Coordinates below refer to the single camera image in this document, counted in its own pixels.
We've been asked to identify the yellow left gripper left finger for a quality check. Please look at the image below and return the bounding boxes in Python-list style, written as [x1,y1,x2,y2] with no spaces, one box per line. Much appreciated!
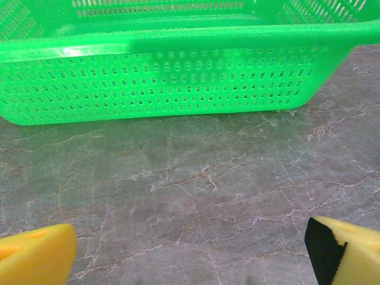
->
[0,223,78,285]

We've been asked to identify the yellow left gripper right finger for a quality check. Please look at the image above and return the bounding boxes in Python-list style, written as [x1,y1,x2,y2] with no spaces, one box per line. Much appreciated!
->
[305,216,380,285]

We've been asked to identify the green plastic mesh basket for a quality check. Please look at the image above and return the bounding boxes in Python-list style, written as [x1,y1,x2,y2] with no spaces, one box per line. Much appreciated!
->
[0,0,380,127]

